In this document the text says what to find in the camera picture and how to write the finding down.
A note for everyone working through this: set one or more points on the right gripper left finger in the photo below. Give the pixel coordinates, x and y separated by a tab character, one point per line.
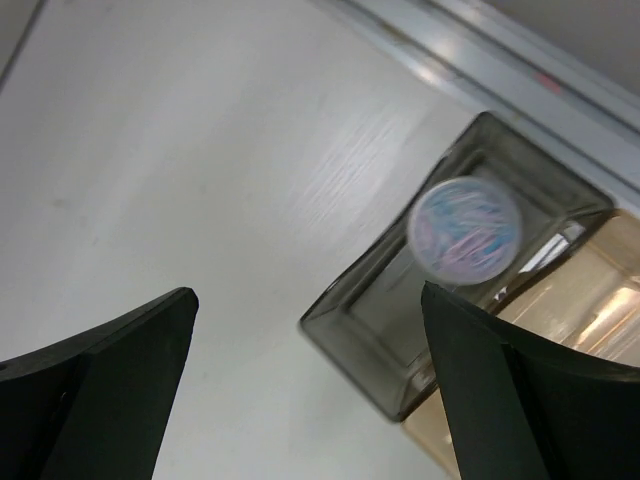
96	405

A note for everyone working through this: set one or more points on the grey transparent container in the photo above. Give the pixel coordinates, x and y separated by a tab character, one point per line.
369	321

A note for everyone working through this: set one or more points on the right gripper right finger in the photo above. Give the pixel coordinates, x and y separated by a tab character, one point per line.
520	406

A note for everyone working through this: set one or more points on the aluminium rail right side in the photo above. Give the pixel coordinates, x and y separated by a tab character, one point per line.
489	62

